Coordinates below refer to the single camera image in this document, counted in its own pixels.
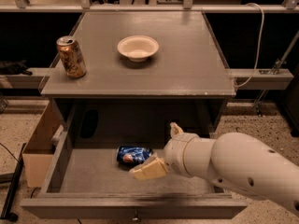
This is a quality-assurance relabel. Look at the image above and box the black floor stand bar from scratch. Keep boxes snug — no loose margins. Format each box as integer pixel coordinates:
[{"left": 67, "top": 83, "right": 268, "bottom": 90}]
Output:
[{"left": 0, "top": 143, "right": 24, "bottom": 223}]

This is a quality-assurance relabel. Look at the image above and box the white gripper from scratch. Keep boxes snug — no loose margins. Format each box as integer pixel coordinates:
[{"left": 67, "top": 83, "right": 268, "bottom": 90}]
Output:
[{"left": 129, "top": 122, "right": 198, "bottom": 181}]

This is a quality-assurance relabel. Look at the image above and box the small metal drawer knob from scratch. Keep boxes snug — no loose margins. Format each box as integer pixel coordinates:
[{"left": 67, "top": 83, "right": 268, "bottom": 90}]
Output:
[{"left": 132, "top": 211, "right": 140, "bottom": 223}]

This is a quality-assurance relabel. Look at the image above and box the black cable on floor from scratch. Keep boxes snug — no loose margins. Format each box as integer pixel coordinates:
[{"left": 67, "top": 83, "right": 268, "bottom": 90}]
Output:
[{"left": 0, "top": 142, "right": 21, "bottom": 163}]

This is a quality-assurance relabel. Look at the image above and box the white paper bowl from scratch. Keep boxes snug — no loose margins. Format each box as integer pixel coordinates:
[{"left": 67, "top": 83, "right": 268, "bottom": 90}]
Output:
[{"left": 117, "top": 35, "right": 159, "bottom": 63}]

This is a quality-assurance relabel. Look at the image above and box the cardboard box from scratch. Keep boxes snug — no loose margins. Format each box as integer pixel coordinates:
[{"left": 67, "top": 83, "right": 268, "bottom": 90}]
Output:
[{"left": 22, "top": 102, "right": 64, "bottom": 188}]

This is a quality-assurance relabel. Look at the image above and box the open grey top drawer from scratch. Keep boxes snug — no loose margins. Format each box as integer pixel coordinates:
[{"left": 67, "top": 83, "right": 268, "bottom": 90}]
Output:
[{"left": 21, "top": 133, "right": 247, "bottom": 220}]

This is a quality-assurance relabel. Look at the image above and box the gold soda can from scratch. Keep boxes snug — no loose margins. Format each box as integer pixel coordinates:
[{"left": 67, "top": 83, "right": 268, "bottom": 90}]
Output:
[{"left": 56, "top": 35, "right": 86, "bottom": 78}]

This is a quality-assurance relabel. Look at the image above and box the black object on rail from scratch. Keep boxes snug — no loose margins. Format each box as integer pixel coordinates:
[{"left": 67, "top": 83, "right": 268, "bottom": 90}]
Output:
[{"left": 0, "top": 60, "right": 33, "bottom": 76}]

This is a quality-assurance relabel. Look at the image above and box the grey cabinet with counter top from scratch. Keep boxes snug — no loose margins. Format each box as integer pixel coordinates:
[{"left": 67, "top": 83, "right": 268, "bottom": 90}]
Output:
[{"left": 42, "top": 11, "right": 235, "bottom": 143}]

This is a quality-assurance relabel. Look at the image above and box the metal rail frame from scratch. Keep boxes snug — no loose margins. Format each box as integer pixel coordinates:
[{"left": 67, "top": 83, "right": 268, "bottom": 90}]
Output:
[{"left": 1, "top": 0, "right": 293, "bottom": 97}]

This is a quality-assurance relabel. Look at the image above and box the blue pepsi can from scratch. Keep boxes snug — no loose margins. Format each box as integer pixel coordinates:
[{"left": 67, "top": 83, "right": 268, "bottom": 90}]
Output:
[{"left": 116, "top": 146, "right": 153, "bottom": 166}]

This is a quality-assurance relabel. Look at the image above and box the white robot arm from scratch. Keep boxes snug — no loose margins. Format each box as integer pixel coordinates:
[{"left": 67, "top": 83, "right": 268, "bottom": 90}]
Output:
[{"left": 130, "top": 122, "right": 299, "bottom": 216}]

